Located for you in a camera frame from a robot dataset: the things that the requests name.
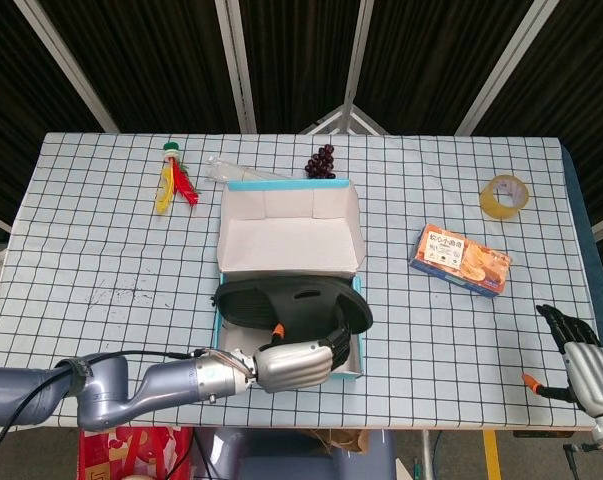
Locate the white triangular metal frame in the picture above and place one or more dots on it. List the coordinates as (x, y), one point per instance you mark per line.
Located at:
(343, 120)

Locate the checkered light blue tablecloth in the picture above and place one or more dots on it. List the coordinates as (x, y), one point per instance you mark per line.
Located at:
(431, 350)

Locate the blue-grey chair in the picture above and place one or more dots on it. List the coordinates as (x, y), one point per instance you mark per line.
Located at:
(281, 460)

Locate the orange blue snack package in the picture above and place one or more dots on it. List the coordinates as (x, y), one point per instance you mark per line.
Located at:
(456, 255)

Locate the brown paper bag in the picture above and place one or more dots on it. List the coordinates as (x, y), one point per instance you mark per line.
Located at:
(346, 440)

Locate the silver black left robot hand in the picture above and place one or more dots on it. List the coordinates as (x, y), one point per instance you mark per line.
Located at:
(293, 367)

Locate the dark purple grape bunch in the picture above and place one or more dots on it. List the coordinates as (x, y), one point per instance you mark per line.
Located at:
(321, 165)

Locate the yellow tape roll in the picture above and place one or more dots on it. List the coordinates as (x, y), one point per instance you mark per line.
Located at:
(491, 205)

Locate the dark folding screen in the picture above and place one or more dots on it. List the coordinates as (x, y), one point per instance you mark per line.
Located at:
(156, 60)

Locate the red yellow feather shuttlecock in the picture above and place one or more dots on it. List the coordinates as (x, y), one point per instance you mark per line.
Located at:
(173, 182)

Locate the light blue shoe box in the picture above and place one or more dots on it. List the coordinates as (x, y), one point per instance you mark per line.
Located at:
(281, 240)

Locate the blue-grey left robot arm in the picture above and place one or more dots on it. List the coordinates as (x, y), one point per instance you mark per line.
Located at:
(131, 390)

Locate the black slipper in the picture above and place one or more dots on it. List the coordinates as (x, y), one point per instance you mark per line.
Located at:
(306, 305)

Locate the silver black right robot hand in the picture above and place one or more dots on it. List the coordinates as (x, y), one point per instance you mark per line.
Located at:
(593, 365)

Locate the red patterned bag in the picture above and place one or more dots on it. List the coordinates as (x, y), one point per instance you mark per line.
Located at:
(131, 450)

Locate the clear plastic bag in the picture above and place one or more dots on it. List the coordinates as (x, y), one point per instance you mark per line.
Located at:
(221, 170)

